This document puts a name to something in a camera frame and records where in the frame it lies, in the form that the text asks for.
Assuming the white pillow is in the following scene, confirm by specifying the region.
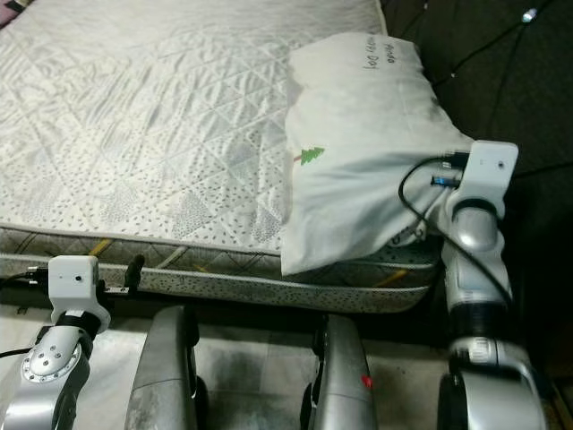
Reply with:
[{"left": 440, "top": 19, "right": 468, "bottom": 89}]
[{"left": 279, "top": 32, "right": 475, "bottom": 277}]

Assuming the silver left robot leg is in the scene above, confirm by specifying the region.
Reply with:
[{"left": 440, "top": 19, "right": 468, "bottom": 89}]
[{"left": 124, "top": 305, "right": 209, "bottom": 430}]

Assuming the silver robot leg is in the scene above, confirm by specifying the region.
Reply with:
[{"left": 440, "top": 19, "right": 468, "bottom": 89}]
[
  {"left": 124, "top": 305, "right": 209, "bottom": 430},
  {"left": 299, "top": 314, "right": 382, "bottom": 430}
]

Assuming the dark bed base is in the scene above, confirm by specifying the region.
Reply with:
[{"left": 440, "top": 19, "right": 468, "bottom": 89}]
[{"left": 0, "top": 273, "right": 449, "bottom": 355}]

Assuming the black tufted headboard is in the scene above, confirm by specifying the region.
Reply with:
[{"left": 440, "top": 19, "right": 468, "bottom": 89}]
[{"left": 379, "top": 0, "right": 573, "bottom": 297}]

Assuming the white quilted mattress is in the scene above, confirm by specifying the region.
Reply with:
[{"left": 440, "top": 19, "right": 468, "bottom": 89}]
[{"left": 0, "top": 0, "right": 444, "bottom": 314}]

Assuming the silver right robot leg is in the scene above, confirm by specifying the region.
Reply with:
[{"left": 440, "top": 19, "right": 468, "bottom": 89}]
[{"left": 299, "top": 314, "right": 382, "bottom": 430}]

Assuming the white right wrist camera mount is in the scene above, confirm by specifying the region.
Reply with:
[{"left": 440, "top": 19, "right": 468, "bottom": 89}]
[{"left": 457, "top": 140, "right": 520, "bottom": 213}]

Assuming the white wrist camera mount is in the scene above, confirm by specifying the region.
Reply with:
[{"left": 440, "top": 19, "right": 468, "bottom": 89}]
[
  {"left": 47, "top": 254, "right": 112, "bottom": 330},
  {"left": 457, "top": 140, "right": 520, "bottom": 213}
]

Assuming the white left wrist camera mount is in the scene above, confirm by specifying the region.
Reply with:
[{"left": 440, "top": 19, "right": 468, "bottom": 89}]
[{"left": 47, "top": 254, "right": 112, "bottom": 330}]

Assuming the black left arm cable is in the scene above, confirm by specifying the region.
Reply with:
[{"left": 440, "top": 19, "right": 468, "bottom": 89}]
[{"left": 0, "top": 265, "right": 51, "bottom": 359}]

